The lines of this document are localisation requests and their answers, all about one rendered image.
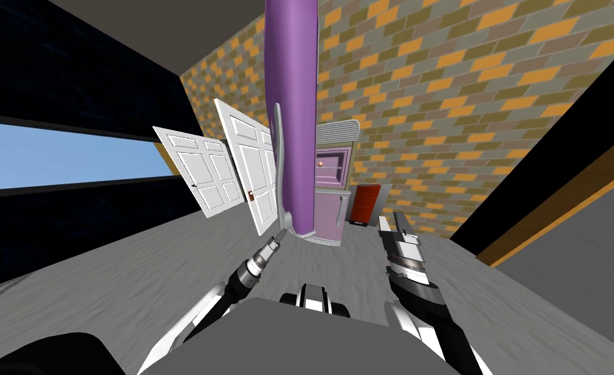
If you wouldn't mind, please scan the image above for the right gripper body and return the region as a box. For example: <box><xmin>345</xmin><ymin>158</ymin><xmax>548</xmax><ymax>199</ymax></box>
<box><xmin>380</xmin><ymin>229</ymin><xmax>425</xmax><ymax>261</ymax></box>

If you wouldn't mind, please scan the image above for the window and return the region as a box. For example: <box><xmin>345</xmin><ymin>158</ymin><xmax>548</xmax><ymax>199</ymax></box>
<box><xmin>0</xmin><ymin>119</ymin><xmax>184</xmax><ymax>191</ymax></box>

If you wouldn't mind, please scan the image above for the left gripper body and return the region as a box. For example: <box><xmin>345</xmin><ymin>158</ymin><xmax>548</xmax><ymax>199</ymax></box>
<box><xmin>267</xmin><ymin>227</ymin><xmax>289</xmax><ymax>255</ymax></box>

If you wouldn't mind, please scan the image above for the purple fridge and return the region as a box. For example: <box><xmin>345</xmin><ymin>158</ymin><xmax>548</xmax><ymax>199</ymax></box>
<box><xmin>313</xmin><ymin>119</ymin><xmax>361</xmax><ymax>247</ymax></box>

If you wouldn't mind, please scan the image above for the grey curved door handle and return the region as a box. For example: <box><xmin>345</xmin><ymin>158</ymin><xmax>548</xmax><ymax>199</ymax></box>
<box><xmin>272</xmin><ymin>102</ymin><xmax>316</xmax><ymax>241</ymax></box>

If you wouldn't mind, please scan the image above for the purple fridge door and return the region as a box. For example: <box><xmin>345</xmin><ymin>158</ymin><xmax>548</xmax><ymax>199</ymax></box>
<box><xmin>263</xmin><ymin>0</ymin><xmax>320</xmax><ymax>238</ymax></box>

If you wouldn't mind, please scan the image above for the red cabinet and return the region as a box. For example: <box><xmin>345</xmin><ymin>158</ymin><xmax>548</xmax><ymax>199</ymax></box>
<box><xmin>348</xmin><ymin>183</ymin><xmax>382</xmax><ymax>227</ymax></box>

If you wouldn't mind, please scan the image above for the white panelled door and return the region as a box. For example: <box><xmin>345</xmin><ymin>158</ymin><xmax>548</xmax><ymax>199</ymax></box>
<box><xmin>152</xmin><ymin>126</ymin><xmax>246</xmax><ymax>219</ymax></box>
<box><xmin>213</xmin><ymin>98</ymin><xmax>281</xmax><ymax>237</ymax></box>

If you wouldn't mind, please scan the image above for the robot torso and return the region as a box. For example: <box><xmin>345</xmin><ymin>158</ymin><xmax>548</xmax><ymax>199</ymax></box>
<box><xmin>139</xmin><ymin>283</ymin><xmax>466</xmax><ymax>375</ymax></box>

